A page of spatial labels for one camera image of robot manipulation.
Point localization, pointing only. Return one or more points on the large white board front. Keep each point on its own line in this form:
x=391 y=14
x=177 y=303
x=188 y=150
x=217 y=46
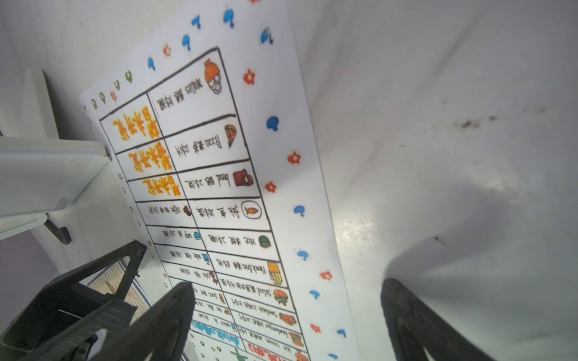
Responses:
x=40 y=172

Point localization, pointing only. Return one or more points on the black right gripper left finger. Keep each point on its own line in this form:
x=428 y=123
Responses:
x=160 y=334

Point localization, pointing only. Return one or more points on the black allen key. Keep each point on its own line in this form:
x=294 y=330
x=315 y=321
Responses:
x=61 y=233

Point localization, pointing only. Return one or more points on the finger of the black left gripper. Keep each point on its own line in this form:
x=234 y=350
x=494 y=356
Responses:
x=62 y=321

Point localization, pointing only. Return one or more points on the dotted table price menu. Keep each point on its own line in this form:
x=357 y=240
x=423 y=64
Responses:
x=212 y=144

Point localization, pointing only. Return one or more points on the large dim sum menu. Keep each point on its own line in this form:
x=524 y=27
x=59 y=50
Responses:
x=108 y=281

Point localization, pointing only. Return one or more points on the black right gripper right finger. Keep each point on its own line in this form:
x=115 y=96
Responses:
x=417 y=332

